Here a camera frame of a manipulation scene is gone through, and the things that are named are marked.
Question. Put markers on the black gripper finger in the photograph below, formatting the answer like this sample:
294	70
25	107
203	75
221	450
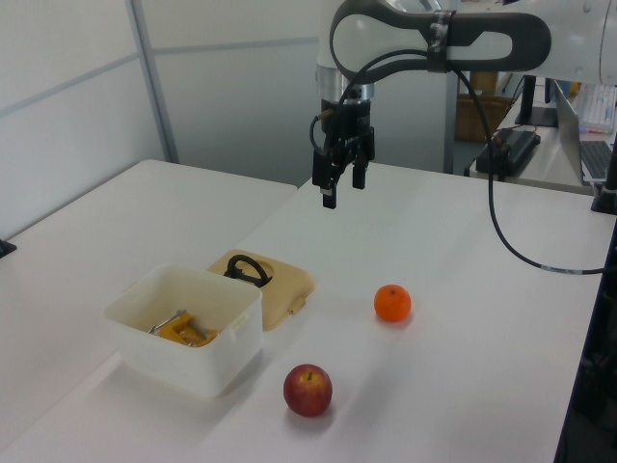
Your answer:
359	173
329	185

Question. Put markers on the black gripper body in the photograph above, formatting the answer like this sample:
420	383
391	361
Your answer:
352	116

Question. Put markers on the orange fruit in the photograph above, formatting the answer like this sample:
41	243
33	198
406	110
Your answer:
392	303

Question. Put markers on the red apple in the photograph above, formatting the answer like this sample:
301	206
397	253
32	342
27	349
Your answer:
307	390

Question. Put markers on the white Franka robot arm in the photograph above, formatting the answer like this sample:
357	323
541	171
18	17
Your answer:
366	34

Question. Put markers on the white plastic container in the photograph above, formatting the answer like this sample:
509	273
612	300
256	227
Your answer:
193	357

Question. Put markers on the black electronics box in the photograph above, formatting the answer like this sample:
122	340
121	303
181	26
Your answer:
518	144

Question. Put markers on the black monitor stand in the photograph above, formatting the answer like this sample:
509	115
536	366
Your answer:
530	113

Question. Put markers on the yellow C-clamp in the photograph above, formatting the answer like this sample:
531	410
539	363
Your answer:
180	330

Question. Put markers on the silver laptop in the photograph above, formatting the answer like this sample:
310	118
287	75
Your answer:
569	130

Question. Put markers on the black table clamp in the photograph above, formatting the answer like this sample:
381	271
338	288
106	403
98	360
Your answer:
6	248

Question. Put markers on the grey partition post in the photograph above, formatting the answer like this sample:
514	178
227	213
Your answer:
154	82

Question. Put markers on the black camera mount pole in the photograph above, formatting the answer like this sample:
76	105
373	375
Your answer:
608	188

